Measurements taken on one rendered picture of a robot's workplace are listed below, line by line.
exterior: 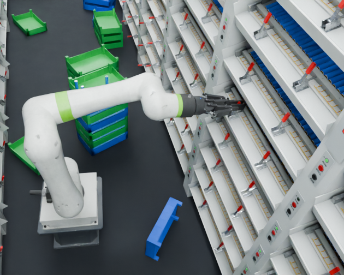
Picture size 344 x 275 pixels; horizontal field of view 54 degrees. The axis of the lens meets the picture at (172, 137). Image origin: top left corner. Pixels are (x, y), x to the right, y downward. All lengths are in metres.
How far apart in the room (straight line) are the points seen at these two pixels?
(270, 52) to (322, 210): 0.52
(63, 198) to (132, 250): 0.74
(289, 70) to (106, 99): 0.66
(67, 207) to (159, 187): 0.91
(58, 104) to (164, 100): 0.39
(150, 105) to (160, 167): 1.19
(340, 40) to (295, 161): 0.40
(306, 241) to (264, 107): 0.47
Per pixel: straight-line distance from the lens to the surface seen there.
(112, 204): 2.21
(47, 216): 1.80
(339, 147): 0.94
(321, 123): 1.00
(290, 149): 1.17
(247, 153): 1.38
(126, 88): 1.33
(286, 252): 1.38
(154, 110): 1.23
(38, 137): 1.23
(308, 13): 1.02
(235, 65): 1.42
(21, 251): 2.17
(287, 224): 1.23
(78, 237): 2.01
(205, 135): 1.78
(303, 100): 1.05
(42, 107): 1.33
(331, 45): 0.94
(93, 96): 1.32
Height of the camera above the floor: 1.92
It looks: 49 degrees down
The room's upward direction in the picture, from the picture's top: 9 degrees clockwise
